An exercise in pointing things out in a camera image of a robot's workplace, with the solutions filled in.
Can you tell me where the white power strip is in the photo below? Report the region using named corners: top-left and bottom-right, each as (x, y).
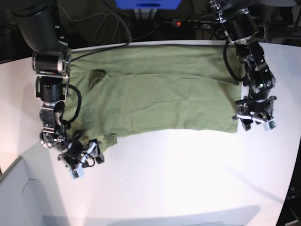
top-left (171, 19), bottom-right (221, 30)

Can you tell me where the blue box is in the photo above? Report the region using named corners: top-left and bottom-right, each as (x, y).
top-left (114, 0), bottom-right (181, 10)

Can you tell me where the green T-shirt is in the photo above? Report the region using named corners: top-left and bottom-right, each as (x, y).
top-left (70, 45), bottom-right (241, 150)

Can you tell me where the grey cable on floor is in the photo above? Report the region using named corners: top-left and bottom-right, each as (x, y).
top-left (56, 4), bottom-right (163, 43)

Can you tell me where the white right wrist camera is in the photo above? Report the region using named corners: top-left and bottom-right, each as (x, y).
top-left (69, 166), bottom-right (85, 180)

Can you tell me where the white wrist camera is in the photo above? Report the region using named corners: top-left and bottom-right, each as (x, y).
top-left (69, 166), bottom-right (85, 180)
top-left (263, 119), bottom-right (276, 132)

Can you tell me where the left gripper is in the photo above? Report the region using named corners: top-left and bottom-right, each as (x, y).
top-left (232, 95), bottom-right (277, 131)

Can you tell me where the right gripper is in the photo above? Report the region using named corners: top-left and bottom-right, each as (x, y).
top-left (57, 136), bottom-right (104, 170)

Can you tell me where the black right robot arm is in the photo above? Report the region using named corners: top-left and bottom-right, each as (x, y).
top-left (12, 0), bottom-right (104, 175)

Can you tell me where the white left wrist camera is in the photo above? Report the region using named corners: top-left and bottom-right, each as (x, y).
top-left (263, 119), bottom-right (276, 132)

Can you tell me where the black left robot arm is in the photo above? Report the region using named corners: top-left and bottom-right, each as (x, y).
top-left (209, 0), bottom-right (277, 131)

